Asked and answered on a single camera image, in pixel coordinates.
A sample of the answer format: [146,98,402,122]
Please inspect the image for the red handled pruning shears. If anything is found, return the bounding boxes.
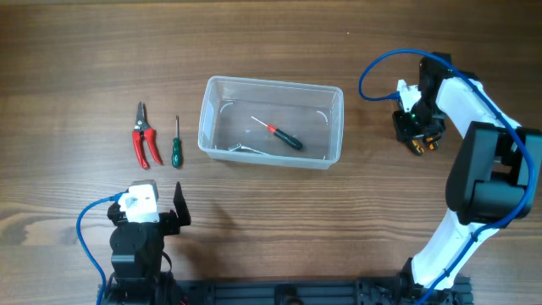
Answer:
[131,102,163,169]

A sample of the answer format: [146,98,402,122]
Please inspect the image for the clear plastic container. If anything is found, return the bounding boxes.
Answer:
[198,76,345,169]

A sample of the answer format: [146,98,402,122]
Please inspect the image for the silver metal wrench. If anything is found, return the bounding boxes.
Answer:
[228,143,268,156]

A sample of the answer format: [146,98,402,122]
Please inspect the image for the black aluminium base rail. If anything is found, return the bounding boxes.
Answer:
[169,277,473,305]

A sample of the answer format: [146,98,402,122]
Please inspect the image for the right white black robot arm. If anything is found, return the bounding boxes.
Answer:
[391,53,541,304]

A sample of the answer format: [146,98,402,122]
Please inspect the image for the left blue cable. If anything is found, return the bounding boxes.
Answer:
[75,192,126,305]

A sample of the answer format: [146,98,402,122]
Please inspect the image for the blue cable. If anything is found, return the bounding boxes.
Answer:
[358,47,537,305]
[75,192,126,305]

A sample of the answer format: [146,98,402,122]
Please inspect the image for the orange black pliers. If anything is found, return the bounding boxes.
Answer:
[406,136,441,156]

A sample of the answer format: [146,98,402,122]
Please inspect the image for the green handled screwdriver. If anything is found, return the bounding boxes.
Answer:
[171,115,183,169]

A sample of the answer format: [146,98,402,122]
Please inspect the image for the right blue cable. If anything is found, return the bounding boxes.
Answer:
[358,47,537,305]

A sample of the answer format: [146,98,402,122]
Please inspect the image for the black red handled screwdriver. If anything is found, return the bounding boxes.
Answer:
[252,116,303,150]

